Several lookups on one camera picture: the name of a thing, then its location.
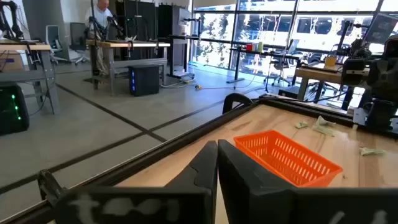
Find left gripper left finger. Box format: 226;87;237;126
55;140;218;224

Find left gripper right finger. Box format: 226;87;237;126
217;139;398;224

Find orange plastic basket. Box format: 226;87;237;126
233;129;344;188

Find packets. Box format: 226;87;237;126
359;147;387;157

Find black computer, blue lights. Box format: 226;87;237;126
128;64;160;97

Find black office desk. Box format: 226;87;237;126
226;46;304;85

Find wooden workbench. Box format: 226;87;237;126
294;63;371;102
86;39;171;96
0;39;61;115

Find black cabinet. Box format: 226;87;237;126
115;0;158;62
157;3;192;78

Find black office chair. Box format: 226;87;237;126
68;22;91;65

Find person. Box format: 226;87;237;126
84;0;114;78

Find black computer, green lights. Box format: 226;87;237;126
0;83;30;136

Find grey office chair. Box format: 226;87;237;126
45;24;68;65

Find tilted dark monitor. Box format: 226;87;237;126
364;13;398;45

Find black looped table cable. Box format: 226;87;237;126
222;92;254;114

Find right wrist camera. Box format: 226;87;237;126
341;58;371;87

